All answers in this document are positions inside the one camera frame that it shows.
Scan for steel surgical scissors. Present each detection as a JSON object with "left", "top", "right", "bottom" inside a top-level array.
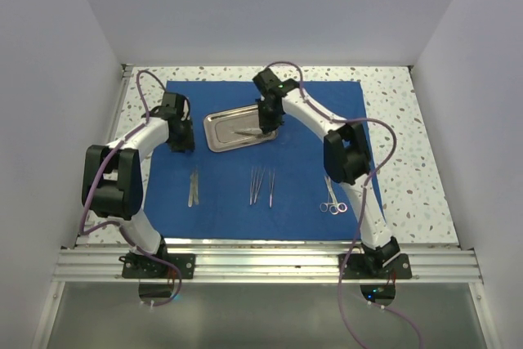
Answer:
[{"left": 234, "top": 128, "right": 268, "bottom": 137}]

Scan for steel instrument tray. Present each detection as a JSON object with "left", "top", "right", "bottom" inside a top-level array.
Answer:
[{"left": 203, "top": 105, "right": 278, "bottom": 153}]

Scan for steel scalpel handle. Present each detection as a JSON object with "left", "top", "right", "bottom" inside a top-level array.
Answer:
[
  {"left": 188, "top": 169, "right": 195, "bottom": 208},
  {"left": 192, "top": 167, "right": 199, "bottom": 205}
]

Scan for steel tweezers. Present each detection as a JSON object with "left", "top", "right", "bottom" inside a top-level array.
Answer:
[
  {"left": 253, "top": 167, "right": 265, "bottom": 204},
  {"left": 249, "top": 167, "right": 257, "bottom": 206},
  {"left": 268, "top": 169, "right": 275, "bottom": 208}
]

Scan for blue surgical cloth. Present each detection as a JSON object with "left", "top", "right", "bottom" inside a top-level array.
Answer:
[{"left": 144, "top": 81, "right": 357, "bottom": 240}]

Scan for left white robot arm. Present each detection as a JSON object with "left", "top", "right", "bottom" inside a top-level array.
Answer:
[{"left": 80, "top": 92, "right": 195, "bottom": 278}]

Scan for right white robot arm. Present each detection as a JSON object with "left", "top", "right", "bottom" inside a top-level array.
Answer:
[{"left": 253, "top": 68, "right": 400, "bottom": 278}]

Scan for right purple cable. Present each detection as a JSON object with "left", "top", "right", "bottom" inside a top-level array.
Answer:
[{"left": 336, "top": 60, "right": 424, "bottom": 349}]

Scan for purple cable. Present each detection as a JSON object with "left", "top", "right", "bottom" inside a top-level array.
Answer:
[
  {"left": 336, "top": 60, "right": 424, "bottom": 349},
  {"left": 78, "top": 69, "right": 183, "bottom": 308}
]

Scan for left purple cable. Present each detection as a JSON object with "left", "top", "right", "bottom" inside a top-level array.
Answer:
[{"left": 78, "top": 69, "right": 183, "bottom": 308}]

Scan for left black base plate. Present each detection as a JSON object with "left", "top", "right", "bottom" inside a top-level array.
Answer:
[{"left": 118, "top": 253, "right": 196, "bottom": 280}]

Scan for aluminium front rail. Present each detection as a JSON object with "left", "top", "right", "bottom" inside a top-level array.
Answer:
[{"left": 51, "top": 244, "right": 485, "bottom": 284}]

